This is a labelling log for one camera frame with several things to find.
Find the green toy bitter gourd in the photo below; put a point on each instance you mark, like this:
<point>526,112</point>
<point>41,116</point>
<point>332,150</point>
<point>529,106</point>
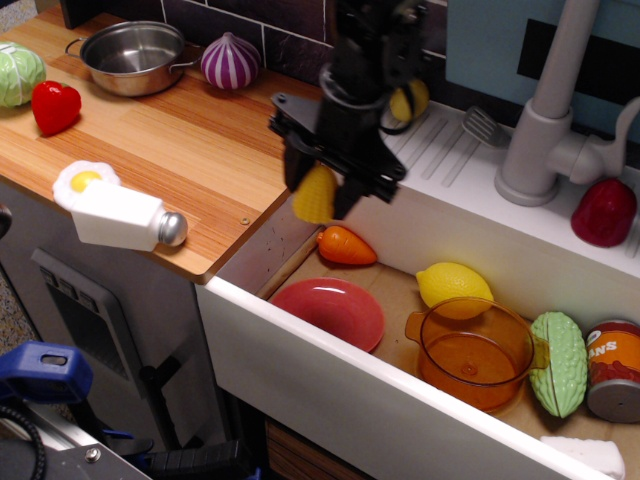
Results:
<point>560,387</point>

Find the blue clamp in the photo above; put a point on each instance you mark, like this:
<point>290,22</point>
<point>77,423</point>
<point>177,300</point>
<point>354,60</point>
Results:
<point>45,373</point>

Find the yellow toy lemon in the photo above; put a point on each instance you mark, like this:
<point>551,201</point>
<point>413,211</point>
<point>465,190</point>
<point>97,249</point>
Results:
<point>456,291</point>

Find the purple striped toy onion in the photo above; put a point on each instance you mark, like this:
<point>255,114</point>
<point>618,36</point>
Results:
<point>230,62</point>

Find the red toy pepper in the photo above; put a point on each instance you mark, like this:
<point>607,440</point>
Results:
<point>605,214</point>

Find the green toy cabbage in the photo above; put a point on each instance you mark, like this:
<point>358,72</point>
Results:
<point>21,71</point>

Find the transparent orange plastic pot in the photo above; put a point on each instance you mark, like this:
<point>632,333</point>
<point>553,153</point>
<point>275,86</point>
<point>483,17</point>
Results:
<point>476,350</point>

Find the grey toy spatula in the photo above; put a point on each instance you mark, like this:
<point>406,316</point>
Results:
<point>485,129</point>

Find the white toy sink basin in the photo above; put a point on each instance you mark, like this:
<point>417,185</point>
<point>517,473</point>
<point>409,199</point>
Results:
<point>365,408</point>

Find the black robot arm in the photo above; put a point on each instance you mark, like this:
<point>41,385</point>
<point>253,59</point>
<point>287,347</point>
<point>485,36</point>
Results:
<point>378,42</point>

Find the white salt shaker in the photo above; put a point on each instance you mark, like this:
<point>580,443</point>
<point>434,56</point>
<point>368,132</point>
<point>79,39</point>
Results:
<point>111,215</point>

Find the grey toy faucet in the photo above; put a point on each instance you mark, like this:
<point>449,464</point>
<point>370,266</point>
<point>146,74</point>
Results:
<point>543,146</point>

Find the grey toy oven door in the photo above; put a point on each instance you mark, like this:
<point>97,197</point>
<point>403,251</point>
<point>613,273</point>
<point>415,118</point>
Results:
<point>94,319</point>

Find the yellow toy corn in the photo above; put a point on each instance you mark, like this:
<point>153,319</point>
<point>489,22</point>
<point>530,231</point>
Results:
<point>314,199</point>

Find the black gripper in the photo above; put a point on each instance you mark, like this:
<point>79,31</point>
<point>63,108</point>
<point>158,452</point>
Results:
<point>342,131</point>

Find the red toy beans can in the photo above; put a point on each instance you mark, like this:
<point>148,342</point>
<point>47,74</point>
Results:
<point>613,370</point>

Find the pink plastic plate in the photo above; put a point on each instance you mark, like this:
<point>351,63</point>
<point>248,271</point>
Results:
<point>338,307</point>

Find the yellow toy potato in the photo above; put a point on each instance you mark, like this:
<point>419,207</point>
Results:
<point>407,104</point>

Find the stainless steel pot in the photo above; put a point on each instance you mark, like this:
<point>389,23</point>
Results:
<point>136,58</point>

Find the orange toy carrot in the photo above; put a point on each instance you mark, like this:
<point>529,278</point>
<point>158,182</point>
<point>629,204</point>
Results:
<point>340,245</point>

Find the toy fried egg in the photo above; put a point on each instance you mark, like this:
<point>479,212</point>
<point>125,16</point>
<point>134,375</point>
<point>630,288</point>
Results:
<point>74,179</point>

